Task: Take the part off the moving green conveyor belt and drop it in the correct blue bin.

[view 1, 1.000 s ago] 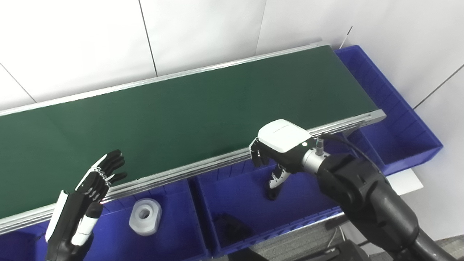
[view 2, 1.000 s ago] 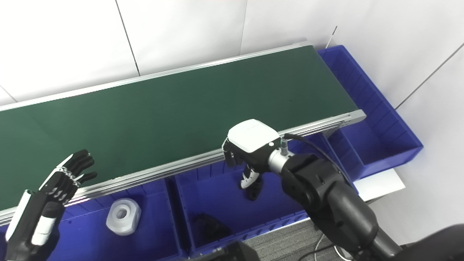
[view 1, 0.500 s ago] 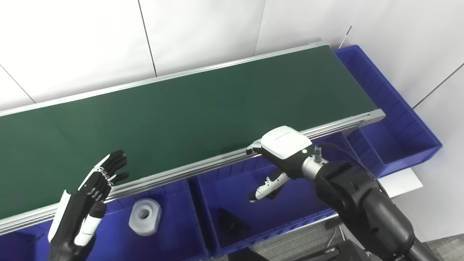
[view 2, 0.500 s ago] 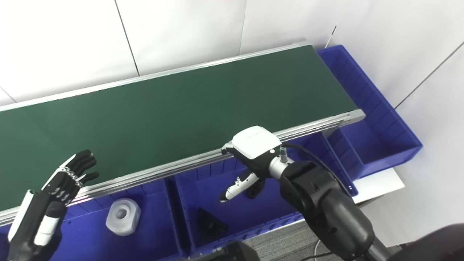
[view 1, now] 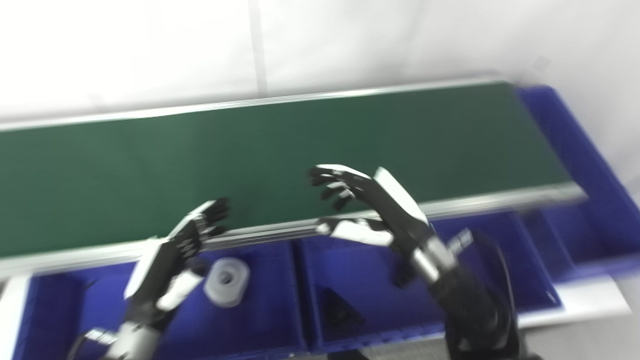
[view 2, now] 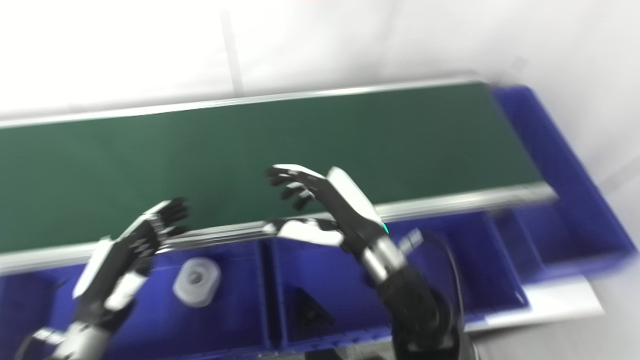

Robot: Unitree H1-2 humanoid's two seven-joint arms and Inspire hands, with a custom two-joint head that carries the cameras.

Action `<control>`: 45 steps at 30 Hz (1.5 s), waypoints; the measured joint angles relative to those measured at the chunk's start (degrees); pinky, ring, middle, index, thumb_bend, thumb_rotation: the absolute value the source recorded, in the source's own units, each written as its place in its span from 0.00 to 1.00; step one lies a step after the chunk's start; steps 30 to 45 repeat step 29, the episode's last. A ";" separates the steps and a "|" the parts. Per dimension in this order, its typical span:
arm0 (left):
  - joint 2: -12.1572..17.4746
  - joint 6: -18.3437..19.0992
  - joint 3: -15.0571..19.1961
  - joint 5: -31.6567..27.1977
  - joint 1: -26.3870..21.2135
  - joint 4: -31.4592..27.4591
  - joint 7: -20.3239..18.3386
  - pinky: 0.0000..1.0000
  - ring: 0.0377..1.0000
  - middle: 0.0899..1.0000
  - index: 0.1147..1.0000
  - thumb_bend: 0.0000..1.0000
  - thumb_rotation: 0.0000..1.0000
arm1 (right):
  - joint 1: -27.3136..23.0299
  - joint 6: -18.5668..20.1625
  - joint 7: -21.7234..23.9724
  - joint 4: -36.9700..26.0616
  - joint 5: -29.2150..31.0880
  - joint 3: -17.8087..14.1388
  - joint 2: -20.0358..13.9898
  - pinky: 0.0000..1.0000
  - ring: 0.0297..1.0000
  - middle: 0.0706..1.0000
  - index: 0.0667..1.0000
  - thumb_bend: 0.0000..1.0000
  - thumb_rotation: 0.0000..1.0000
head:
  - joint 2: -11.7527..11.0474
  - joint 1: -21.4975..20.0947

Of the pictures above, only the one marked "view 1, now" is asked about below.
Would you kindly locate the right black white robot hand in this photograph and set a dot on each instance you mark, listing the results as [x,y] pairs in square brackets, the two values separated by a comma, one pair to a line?
[390,210]

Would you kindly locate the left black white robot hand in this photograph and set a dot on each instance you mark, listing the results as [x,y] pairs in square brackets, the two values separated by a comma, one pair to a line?
[160,265]

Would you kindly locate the black bracket part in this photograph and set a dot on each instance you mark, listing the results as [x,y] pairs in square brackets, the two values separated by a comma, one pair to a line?
[340,310]

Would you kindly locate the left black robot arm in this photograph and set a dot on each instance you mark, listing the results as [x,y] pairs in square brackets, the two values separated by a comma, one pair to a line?
[132,342]

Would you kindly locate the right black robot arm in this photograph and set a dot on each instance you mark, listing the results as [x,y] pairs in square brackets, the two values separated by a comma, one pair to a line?
[475,305]

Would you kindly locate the blue plastic bin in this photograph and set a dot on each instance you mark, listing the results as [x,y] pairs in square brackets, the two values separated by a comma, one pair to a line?
[600,200]
[265,310]
[365,270]

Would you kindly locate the white cylindrical part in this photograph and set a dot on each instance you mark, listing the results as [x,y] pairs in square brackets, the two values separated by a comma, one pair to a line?
[227,282]

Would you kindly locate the green conveyor belt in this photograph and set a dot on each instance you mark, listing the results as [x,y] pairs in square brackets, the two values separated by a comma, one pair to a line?
[270,232]
[150,170]

